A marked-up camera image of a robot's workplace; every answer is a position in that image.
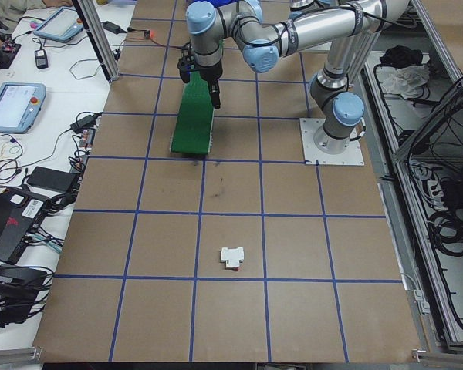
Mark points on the aluminium table frame bar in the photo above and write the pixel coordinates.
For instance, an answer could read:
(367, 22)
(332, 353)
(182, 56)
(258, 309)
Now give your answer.
(443, 356)
(11, 354)

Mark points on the black laptop red logo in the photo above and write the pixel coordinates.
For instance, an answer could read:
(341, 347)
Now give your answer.
(4, 227)

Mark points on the green belt conveyor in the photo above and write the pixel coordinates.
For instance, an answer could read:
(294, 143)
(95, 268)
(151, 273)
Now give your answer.
(193, 127)

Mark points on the black power supply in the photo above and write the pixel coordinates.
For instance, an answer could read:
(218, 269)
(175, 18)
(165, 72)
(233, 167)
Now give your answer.
(457, 192)

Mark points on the black cloth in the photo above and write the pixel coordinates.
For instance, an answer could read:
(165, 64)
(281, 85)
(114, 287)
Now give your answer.
(403, 54)

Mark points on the white plastic part red tip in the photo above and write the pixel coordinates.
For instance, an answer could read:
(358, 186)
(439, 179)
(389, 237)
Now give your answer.
(232, 257)

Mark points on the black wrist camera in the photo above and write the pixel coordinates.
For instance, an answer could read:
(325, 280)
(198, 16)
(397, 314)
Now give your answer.
(185, 69)

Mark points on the black power adapter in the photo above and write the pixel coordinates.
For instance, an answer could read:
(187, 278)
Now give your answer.
(85, 122)
(113, 27)

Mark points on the small black box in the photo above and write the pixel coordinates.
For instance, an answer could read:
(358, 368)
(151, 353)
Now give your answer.
(41, 58)

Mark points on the blue plastic bin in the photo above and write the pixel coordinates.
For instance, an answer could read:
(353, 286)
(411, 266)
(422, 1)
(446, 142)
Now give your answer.
(225, 2)

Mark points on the black development board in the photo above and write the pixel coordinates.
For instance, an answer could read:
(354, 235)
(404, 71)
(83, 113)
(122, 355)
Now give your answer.
(7, 48)

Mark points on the white crumpled cloth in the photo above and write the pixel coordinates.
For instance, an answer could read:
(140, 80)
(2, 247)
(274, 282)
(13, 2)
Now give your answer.
(405, 81)

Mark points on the small red circuit board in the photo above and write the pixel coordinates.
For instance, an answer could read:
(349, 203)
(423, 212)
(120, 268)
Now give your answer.
(150, 34)

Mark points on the blue grey teach pendant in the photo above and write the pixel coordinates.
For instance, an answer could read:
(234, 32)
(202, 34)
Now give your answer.
(58, 25)
(11, 104)

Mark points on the large black power brick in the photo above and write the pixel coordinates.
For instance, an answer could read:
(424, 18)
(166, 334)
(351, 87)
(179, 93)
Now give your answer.
(52, 179)

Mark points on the white power strip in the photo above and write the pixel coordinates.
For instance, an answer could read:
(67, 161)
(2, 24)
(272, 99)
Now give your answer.
(428, 181)

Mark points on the small pink object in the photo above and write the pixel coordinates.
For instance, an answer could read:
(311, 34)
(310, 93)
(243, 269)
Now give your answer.
(32, 24)

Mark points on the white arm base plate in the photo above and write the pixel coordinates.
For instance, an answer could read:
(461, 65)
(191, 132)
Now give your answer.
(355, 158)

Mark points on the metal bar V frame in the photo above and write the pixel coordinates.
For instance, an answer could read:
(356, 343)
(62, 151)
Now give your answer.
(398, 157)

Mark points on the small brown connector board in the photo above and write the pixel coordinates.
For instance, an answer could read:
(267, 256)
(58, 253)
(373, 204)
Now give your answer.
(86, 138)

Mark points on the aluminium extrusion post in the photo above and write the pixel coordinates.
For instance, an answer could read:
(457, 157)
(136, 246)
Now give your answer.
(102, 42)

